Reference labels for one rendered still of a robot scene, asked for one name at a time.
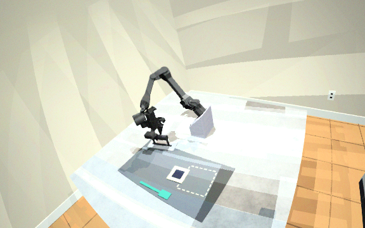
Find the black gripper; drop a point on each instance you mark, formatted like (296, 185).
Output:
(155, 125)

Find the peach square tile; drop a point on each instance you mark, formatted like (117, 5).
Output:
(178, 174)

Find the turquoise flat bar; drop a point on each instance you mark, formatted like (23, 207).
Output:
(164, 194)

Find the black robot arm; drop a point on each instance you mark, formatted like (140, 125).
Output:
(186, 101)

